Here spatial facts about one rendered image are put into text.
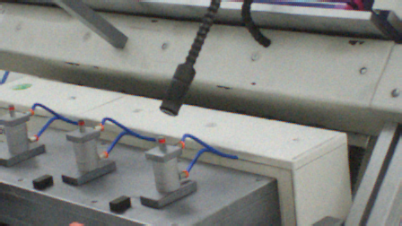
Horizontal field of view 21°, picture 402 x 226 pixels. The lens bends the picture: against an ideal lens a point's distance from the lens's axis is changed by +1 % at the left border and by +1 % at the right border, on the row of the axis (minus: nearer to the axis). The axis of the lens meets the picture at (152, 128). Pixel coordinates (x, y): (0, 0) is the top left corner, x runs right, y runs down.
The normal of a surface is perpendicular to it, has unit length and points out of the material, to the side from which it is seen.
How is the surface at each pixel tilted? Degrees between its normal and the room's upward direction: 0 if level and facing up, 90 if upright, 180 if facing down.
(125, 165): 43
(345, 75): 90
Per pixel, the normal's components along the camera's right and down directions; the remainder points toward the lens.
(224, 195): -0.13, -0.94
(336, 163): 0.70, 0.15
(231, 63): -0.60, -0.42
